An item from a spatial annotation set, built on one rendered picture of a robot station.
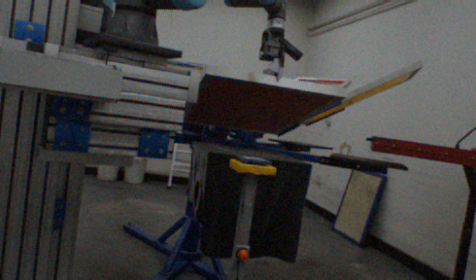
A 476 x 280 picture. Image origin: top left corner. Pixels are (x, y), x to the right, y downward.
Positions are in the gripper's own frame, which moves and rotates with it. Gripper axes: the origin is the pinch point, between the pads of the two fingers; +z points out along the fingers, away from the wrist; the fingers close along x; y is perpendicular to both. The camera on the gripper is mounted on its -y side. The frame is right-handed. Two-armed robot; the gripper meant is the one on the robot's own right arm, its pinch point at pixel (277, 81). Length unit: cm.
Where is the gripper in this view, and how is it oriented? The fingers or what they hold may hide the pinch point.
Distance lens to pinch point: 171.4
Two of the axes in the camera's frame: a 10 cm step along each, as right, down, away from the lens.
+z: -0.8, 9.7, -2.1
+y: -9.6, -1.3, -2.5
